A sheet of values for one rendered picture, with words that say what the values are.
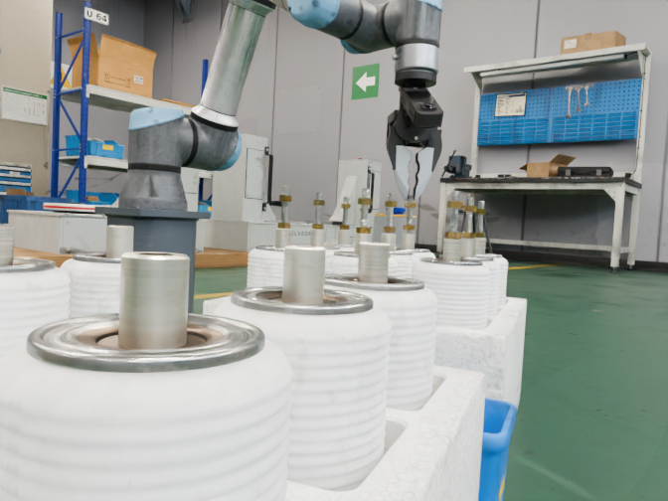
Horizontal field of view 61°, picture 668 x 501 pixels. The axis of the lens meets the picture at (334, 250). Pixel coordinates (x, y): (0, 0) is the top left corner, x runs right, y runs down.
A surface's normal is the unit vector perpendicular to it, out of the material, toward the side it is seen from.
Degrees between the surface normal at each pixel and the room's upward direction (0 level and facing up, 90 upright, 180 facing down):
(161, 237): 90
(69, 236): 90
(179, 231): 90
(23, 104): 90
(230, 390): 57
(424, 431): 0
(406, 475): 0
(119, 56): 101
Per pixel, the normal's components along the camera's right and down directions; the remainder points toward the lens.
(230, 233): -0.62, 0.01
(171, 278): 0.66, 0.07
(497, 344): -0.38, 0.03
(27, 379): -0.31, -0.72
